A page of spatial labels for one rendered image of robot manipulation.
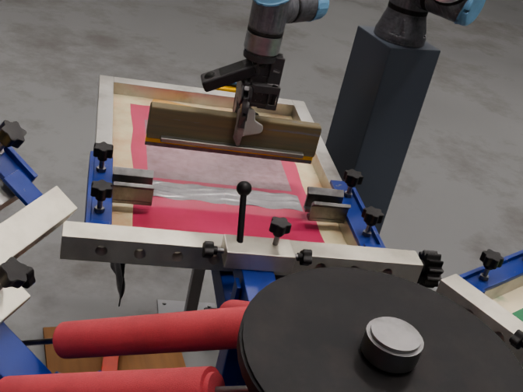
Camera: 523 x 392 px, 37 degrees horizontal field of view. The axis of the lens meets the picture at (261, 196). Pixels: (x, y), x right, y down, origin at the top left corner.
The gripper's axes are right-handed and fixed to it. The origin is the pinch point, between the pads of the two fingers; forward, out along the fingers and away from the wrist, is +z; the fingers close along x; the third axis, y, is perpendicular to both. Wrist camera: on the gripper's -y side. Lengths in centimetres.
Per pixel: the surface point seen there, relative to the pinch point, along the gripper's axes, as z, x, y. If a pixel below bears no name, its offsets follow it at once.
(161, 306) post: 109, 73, 2
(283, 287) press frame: -23, -85, -9
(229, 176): 13.6, 5.8, 2.1
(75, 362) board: 107, 40, -28
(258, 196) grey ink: 13.0, -3.5, 7.8
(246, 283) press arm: 4.8, -47.4, -2.9
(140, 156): 13.6, 10.9, -18.7
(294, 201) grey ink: 13.1, -3.9, 16.3
